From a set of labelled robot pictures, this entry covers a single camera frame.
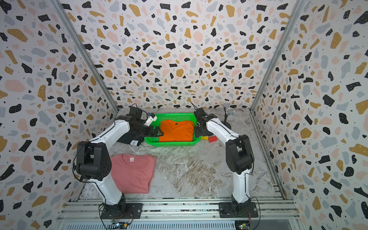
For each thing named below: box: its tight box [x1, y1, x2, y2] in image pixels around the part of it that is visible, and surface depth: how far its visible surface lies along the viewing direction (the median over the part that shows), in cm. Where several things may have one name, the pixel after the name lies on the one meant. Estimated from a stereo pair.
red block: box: [208, 135, 219, 143], surface depth 105 cm
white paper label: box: [130, 139, 139, 146], surface depth 101 cm
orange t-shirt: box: [158, 119, 195, 142], surface depth 109 cm
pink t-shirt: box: [111, 153, 157, 195], surface depth 87 cm
